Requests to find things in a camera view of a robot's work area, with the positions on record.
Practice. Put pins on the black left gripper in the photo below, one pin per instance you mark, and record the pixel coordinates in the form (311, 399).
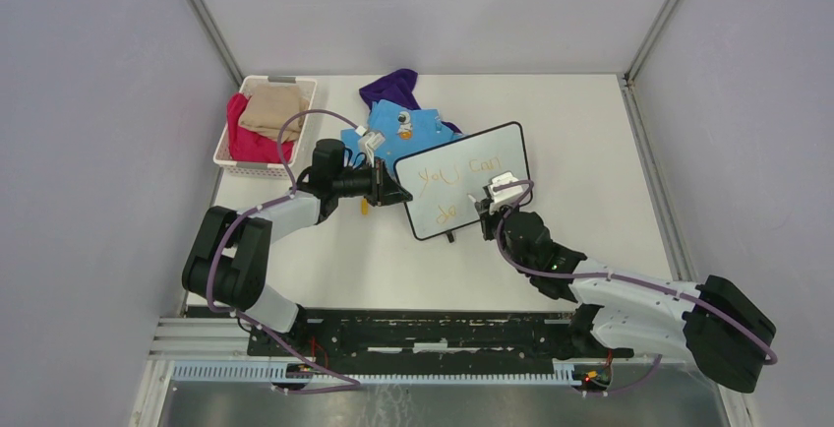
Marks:
(384, 190)

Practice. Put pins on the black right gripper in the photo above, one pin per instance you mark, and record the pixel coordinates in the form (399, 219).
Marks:
(488, 216)

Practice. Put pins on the black framed whiteboard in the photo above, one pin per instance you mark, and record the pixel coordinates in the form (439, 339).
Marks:
(440, 178)

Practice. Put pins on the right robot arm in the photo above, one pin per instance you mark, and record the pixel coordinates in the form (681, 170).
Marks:
(712, 324)

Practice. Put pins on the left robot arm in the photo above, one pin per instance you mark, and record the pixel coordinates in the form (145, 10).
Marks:
(228, 262)

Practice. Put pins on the blue patterned cloth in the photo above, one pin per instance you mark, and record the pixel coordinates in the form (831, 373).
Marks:
(426, 135)

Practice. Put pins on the purple cloth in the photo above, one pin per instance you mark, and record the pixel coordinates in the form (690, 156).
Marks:
(391, 99)

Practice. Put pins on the red cloth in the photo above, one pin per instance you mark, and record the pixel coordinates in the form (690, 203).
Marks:
(245, 145)

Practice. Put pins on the beige folded cloth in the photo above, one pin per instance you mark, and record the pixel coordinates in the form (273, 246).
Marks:
(270, 107)

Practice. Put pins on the white plastic basket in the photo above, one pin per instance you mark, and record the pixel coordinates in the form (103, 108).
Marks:
(302, 146)

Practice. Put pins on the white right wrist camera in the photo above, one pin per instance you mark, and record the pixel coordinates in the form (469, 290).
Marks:
(505, 190)

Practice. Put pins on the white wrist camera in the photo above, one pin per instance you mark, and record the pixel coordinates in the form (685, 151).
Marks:
(368, 140)
(505, 190)

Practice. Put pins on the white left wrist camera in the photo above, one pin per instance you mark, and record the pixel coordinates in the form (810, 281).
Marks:
(368, 140)

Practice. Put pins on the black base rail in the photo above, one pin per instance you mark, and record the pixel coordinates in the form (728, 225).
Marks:
(414, 342)

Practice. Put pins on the white cable duct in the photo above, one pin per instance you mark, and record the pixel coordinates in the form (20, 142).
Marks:
(278, 373)

